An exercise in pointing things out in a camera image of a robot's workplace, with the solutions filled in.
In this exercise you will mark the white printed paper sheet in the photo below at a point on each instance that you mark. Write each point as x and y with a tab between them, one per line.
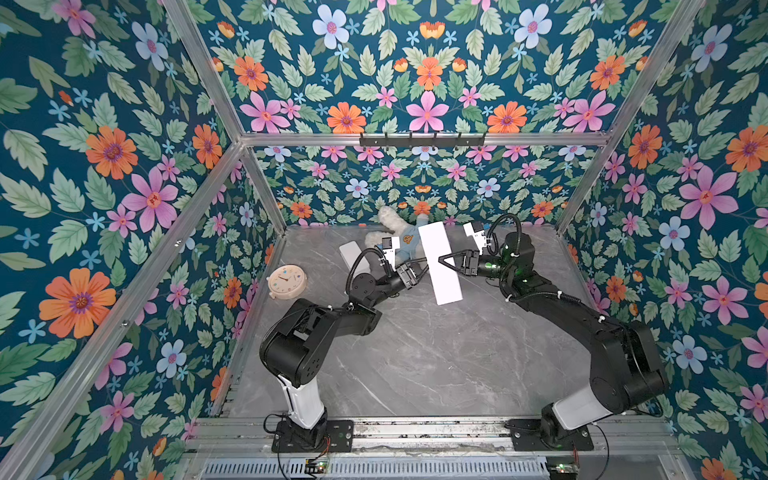
445	281

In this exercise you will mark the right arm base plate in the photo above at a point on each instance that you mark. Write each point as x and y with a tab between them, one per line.
546	435

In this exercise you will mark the white rectangular box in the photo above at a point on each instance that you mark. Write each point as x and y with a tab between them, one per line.
349	253

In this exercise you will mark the white teddy bear blue shirt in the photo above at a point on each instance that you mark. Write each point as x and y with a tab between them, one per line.
411	247

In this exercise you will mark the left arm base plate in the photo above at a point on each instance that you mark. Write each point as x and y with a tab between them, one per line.
312	437

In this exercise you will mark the beige round clock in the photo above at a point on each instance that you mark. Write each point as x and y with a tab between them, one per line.
287	282

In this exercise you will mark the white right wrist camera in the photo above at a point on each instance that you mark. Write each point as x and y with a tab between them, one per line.
476	231

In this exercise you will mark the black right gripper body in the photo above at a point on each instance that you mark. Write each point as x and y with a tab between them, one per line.
469	261

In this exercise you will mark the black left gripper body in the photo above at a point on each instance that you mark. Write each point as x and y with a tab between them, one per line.
394	284

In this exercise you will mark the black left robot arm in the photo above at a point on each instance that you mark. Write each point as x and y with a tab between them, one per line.
295	348

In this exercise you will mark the black hook rail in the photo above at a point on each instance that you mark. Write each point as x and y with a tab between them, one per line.
445	141

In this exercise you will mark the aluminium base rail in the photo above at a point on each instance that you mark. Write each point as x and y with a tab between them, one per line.
618	435

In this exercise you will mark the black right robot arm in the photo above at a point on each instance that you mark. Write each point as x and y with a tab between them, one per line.
625	368

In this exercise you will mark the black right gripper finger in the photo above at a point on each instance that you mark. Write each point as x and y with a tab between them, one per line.
459	268
458	256

